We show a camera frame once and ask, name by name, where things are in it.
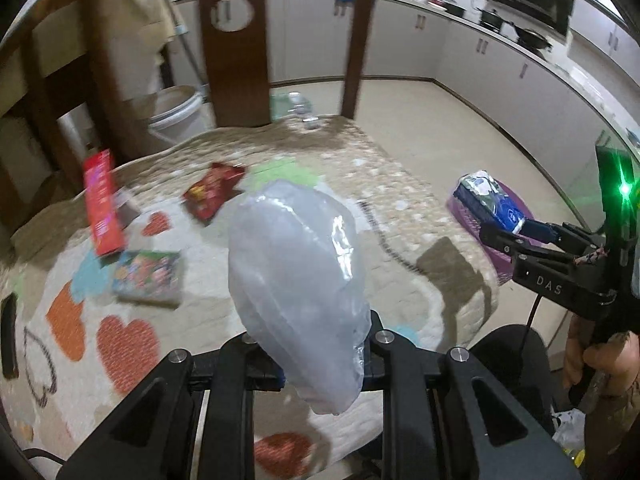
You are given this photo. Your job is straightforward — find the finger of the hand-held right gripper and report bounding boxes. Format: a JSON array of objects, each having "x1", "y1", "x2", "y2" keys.
[
  {"x1": 516, "y1": 218, "x2": 602, "y2": 257},
  {"x1": 479, "y1": 221, "x2": 562, "y2": 262}
]

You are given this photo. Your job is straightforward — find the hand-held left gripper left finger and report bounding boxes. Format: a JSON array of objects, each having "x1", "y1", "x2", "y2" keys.
[{"x1": 55, "y1": 332, "x2": 282, "y2": 480}]

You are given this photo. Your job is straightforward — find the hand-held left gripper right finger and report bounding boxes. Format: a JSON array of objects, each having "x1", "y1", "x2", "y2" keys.
[{"x1": 361, "y1": 311, "x2": 582, "y2": 480}]

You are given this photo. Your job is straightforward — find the blue floral tissue pack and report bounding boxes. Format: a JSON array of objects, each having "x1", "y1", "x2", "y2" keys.
[{"x1": 459, "y1": 170, "x2": 528, "y2": 233}]

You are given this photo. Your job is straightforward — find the purple plastic basket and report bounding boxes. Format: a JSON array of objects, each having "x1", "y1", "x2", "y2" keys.
[{"x1": 446, "y1": 176, "x2": 531, "y2": 288}]

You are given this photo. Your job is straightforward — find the clear plastic bag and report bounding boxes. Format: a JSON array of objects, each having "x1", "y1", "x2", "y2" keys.
[{"x1": 227, "y1": 180, "x2": 372, "y2": 416}]

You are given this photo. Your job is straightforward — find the person's right hand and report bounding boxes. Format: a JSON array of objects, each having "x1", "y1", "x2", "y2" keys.
[{"x1": 561, "y1": 317, "x2": 640, "y2": 414}]

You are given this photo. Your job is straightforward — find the quilted heart-print blanket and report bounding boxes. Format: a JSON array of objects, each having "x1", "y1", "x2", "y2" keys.
[{"x1": 0, "y1": 115, "x2": 501, "y2": 480}]

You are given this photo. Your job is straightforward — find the black round object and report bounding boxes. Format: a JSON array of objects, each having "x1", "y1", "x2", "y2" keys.
[{"x1": 470, "y1": 324, "x2": 557, "y2": 436}]

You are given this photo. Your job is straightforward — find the colourful printed box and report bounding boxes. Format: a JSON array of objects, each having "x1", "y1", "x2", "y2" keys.
[{"x1": 111, "y1": 250, "x2": 183, "y2": 308}]

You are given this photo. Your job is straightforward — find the white plastic bag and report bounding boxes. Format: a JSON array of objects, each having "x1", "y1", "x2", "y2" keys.
[{"x1": 551, "y1": 407, "x2": 587, "y2": 456}]

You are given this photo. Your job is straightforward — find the red snack bag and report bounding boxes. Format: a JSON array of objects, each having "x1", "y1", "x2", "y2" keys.
[{"x1": 182, "y1": 161, "x2": 246, "y2": 223}]

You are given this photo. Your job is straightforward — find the black wok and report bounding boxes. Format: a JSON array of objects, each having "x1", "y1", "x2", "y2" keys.
[{"x1": 514, "y1": 26, "x2": 554, "y2": 52}]

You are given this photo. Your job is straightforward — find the long red box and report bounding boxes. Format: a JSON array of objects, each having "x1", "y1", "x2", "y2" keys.
[{"x1": 82, "y1": 149, "x2": 125, "y2": 257}]

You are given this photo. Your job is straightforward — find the white upper cabinets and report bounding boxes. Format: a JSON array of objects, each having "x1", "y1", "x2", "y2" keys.
[{"x1": 570, "y1": 0, "x2": 640, "y2": 82}]

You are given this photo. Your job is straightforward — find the black cooking pot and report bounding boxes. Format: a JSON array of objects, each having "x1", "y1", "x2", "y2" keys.
[{"x1": 476, "y1": 7, "x2": 507, "y2": 32}]

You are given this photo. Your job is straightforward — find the black flat object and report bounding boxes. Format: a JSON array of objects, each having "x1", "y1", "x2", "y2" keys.
[{"x1": 0, "y1": 292, "x2": 20, "y2": 380}]

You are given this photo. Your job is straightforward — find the white kitchen base cabinets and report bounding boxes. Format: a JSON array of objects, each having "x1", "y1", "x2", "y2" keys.
[{"x1": 170, "y1": 0, "x2": 640, "y2": 211}]

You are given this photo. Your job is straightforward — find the clear plastic bottle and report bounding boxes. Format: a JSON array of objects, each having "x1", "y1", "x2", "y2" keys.
[{"x1": 290, "y1": 92, "x2": 321, "y2": 132}]

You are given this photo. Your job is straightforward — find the white plastic bucket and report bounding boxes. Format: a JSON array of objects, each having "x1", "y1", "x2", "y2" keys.
[{"x1": 147, "y1": 86, "x2": 212, "y2": 149}]

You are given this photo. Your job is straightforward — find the wooden chair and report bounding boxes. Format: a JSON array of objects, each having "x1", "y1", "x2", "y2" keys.
[{"x1": 0, "y1": 0, "x2": 378, "y2": 241}]

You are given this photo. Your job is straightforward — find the grey metal pole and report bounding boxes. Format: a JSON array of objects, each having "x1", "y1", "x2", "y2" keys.
[{"x1": 150, "y1": 0, "x2": 209, "y2": 101}]

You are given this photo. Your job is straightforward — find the beige cardboard piece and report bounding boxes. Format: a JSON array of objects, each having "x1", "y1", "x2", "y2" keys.
[{"x1": 95, "y1": 0, "x2": 177, "y2": 102}]

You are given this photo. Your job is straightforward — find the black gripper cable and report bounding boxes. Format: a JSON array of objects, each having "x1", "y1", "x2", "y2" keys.
[{"x1": 517, "y1": 294, "x2": 542, "y2": 356}]

